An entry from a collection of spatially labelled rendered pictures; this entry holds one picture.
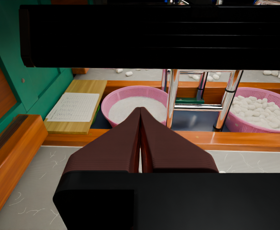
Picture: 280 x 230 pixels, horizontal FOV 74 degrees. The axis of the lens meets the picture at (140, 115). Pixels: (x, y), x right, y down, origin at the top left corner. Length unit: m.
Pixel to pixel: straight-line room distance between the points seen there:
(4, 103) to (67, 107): 0.21
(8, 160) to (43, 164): 0.13
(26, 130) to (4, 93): 0.11
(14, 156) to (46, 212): 0.14
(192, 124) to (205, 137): 0.19
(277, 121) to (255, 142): 0.18
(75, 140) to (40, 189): 0.15
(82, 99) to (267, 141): 0.61
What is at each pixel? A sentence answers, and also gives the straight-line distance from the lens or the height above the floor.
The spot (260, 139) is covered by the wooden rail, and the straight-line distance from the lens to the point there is 0.63.
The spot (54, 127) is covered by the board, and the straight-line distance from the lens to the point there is 0.61.
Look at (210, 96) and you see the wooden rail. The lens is 0.86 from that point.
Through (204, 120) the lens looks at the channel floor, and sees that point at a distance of 0.79.
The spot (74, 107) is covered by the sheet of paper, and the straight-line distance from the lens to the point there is 0.67.
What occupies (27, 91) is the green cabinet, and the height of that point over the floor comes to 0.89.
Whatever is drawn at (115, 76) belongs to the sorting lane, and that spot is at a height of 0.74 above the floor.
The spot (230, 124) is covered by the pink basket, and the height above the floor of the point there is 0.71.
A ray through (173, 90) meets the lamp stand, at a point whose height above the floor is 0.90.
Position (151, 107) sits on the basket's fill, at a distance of 0.72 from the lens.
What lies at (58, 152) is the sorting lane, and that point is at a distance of 0.59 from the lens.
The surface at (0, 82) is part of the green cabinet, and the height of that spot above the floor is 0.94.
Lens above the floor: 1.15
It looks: 38 degrees down
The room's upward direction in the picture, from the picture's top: straight up
